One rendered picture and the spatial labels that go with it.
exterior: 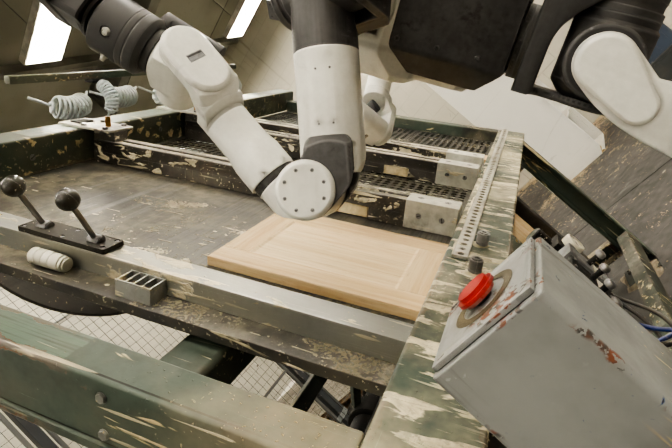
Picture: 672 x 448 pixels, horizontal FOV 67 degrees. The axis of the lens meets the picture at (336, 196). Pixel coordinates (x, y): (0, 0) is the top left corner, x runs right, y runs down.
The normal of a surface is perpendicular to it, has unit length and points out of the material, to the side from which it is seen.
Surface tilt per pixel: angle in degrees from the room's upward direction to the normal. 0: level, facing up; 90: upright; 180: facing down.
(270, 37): 90
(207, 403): 57
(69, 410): 90
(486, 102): 90
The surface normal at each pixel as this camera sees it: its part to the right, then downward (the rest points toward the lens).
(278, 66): -0.42, 0.34
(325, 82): -0.14, 0.01
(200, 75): 0.35, -0.39
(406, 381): 0.09, -0.95
